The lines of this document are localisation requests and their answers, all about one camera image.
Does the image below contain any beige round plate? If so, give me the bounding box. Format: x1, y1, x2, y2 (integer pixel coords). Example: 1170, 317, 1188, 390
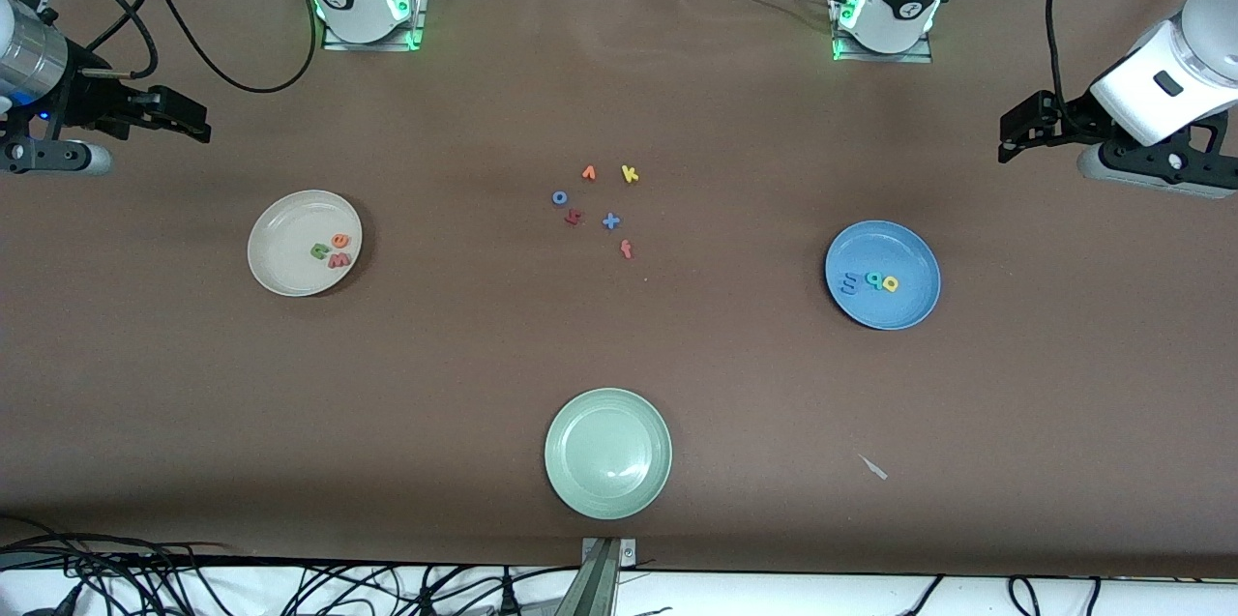
248, 190, 364, 298

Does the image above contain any blue round plate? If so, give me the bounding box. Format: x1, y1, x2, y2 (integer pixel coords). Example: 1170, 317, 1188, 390
825, 220, 941, 331

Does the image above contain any brown table cover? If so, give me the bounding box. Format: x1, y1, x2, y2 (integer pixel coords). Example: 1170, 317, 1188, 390
0, 0, 1238, 578

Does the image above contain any pale green round plate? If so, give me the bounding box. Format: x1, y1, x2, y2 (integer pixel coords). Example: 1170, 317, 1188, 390
544, 388, 673, 520

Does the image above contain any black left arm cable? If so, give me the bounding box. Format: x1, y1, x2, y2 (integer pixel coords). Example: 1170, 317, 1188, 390
1043, 0, 1086, 119

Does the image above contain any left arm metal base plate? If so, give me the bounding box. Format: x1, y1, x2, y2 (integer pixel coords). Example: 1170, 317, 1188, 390
832, 0, 934, 64

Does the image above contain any black floor cable tangle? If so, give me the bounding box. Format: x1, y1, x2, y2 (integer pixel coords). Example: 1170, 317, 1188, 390
0, 512, 678, 616

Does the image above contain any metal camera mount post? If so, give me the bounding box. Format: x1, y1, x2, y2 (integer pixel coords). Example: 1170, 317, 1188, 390
580, 537, 637, 616

